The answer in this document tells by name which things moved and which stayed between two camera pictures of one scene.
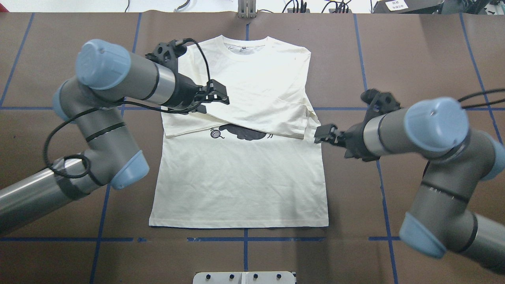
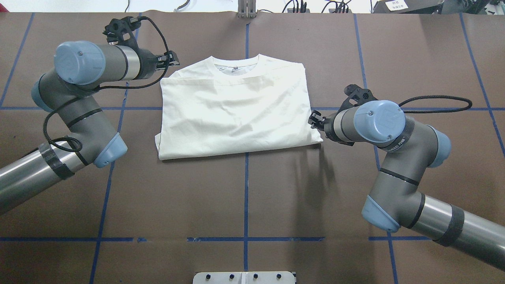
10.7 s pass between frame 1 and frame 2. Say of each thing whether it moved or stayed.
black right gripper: moved
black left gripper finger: moved
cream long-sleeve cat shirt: moved
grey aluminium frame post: stayed
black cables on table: stayed
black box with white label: stayed
